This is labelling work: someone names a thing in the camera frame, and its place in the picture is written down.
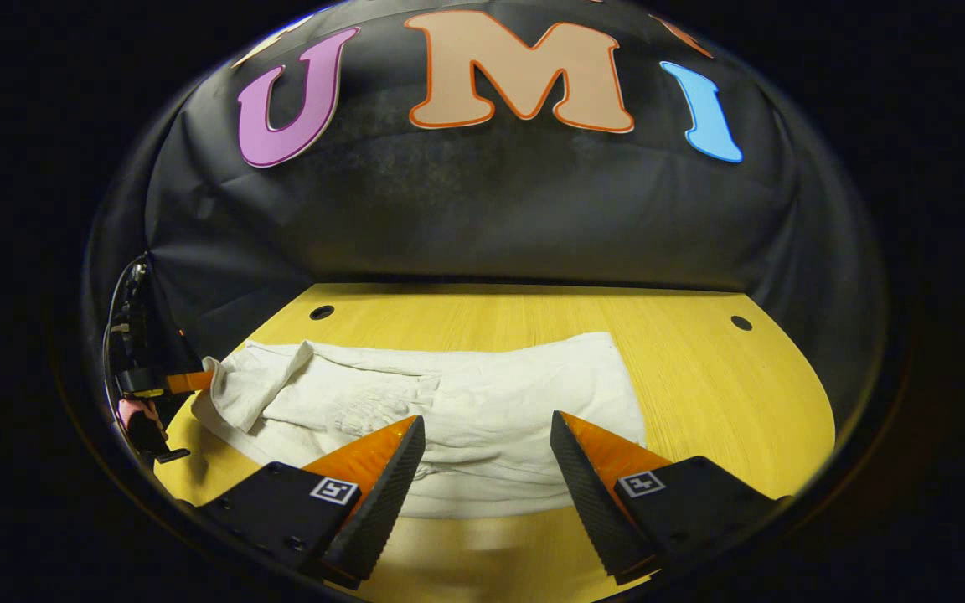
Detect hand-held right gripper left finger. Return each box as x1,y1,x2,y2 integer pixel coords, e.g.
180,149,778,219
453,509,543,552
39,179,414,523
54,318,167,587
198,415,426,587

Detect black backdrop cloth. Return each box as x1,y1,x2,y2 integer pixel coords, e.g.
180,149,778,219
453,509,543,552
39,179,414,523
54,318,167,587
85,0,890,436

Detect white jeans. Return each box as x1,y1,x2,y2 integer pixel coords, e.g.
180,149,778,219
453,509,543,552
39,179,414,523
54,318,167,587
191,332,648,518

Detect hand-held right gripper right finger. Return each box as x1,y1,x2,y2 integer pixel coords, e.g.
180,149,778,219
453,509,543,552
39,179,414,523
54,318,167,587
550,410,789,585

